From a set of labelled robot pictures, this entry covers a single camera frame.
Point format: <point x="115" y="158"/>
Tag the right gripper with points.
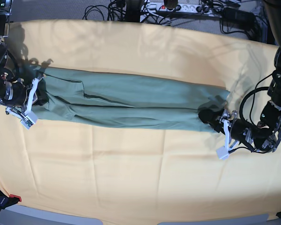
<point x="19" y="98"/>

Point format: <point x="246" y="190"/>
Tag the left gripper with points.
<point x="237" y="134"/>

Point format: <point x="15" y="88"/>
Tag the green T-shirt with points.
<point x="123" y="100"/>

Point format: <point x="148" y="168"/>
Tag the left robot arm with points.
<point x="265" y="136"/>

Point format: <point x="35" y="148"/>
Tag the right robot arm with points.
<point x="8" y="63"/>

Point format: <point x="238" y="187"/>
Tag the yellow table cloth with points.
<point x="138" y="176"/>

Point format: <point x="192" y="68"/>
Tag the black power adapter brick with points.
<point x="238" y="17"/>

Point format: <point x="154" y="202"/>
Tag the blue red clamp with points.
<point x="7" y="201"/>

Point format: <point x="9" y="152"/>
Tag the white power strip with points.
<point x="184" y="11"/>

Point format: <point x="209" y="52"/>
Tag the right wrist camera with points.
<point x="29" y="120"/>

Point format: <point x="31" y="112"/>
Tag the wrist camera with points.
<point x="222" y="153"/>
<point x="29" y="120"/>

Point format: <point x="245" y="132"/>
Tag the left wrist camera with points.
<point x="222" y="153"/>

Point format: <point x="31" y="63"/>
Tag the black table leg post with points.
<point x="133" y="11"/>

